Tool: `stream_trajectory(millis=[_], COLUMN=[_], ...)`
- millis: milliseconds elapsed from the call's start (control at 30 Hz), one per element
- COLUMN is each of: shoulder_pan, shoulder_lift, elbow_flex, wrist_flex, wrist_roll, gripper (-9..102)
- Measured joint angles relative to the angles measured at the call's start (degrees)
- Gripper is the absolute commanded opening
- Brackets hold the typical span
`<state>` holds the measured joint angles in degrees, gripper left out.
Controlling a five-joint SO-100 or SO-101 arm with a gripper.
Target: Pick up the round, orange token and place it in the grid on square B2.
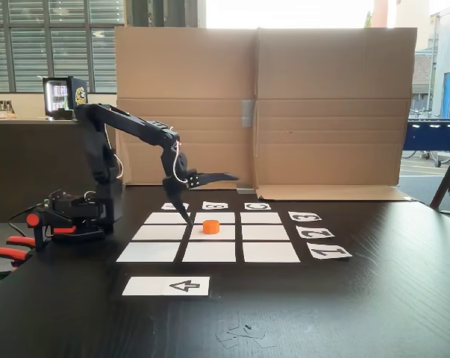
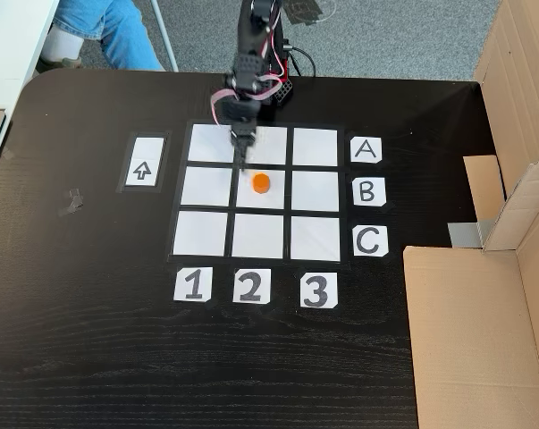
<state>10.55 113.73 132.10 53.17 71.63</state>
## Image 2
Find white grid sheet black tape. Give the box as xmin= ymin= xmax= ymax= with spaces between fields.
xmin=164 ymin=120 xmax=351 ymax=269

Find paper sheet with arrow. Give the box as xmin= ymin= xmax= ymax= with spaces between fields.
xmin=116 ymin=130 xmax=172 ymax=194

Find white metal desk leg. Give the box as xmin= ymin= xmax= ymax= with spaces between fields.
xmin=150 ymin=0 xmax=180 ymax=72

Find black tape patch on carpet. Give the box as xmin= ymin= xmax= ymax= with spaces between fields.
xmin=282 ymin=0 xmax=337 ymax=26

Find paper sheet letter A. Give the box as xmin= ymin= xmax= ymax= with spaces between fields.
xmin=350 ymin=137 xmax=383 ymax=165

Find paper sheet letter B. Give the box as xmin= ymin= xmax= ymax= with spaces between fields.
xmin=352 ymin=177 xmax=388 ymax=207

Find paper sheet number 2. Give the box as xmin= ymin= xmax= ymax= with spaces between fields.
xmin=232 ymin=267 xmax=273 ymax=305

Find person's leg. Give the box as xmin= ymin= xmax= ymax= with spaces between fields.
xmin=36 ymin=0 xmax=165 ymax=72

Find paper sheet number 1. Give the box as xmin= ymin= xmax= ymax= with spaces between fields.
xmin=173 ymin=266 xmax=214 ymax=304

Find paper sheet letter C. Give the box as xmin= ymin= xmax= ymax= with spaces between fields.
xmin=352 ymin=225 xmax=390 ymax=258

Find paper sheet number 3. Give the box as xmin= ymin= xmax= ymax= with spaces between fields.
xmin=299 ymin=272 xmax=340 ymax=309

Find clear tape scraps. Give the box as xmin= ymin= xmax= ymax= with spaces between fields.
xmin=57 ymin=188 xmax=85 ymax=216

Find white desk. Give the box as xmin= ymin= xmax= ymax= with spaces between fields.
xmin=0 ymin=0 xmax=61 ymax=189

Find brown cardboard screen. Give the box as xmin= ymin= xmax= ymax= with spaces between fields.
xmin=402 ymin=0 xmax=539 ymax=429

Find red white servo cable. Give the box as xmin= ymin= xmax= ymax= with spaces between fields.
xmin=210 ymin=75 xmax=282 ymax=130
xmin=264 ymin=4 xmax=288 ymax=75

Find black power cable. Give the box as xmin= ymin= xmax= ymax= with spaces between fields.
xmin=286 ymin=44 xmax=317 ymax=77

